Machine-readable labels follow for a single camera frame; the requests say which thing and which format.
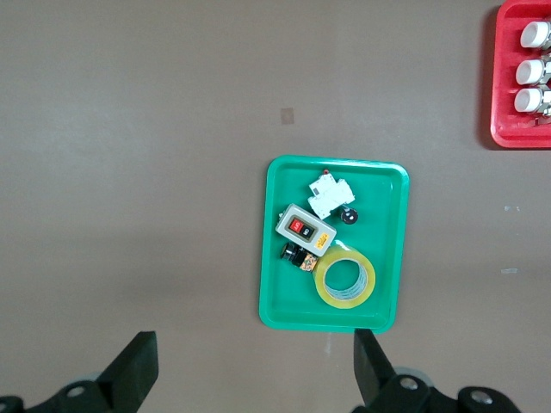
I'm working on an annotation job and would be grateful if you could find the white capped metal pipe fitting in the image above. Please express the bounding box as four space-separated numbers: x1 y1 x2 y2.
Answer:
513 87 551 117
519 19 551 51
515 58 551 86

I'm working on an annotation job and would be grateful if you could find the red plastic tray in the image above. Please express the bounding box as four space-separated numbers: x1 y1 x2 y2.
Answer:
489 0 551 151

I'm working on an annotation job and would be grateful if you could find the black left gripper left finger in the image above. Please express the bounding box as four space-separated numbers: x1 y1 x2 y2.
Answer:
0 330 159 413

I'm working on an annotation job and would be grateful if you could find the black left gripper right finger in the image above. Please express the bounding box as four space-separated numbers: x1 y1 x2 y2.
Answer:
352 329 522 413

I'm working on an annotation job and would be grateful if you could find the white circuit breaker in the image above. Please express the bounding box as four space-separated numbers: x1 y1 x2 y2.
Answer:
307 170 357 220

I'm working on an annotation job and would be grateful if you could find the grey on-off switch box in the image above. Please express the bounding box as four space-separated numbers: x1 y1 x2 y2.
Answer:
275 202 337 258

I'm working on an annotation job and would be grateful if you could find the yellow packing tape roll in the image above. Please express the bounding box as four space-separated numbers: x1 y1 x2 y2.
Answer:
313 240 377 310

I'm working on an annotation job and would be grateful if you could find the black push button orange label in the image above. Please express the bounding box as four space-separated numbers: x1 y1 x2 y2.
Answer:
278 242 320 274

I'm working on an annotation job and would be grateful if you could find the green plastic tray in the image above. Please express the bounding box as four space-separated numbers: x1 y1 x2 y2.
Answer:
257 154 411 336

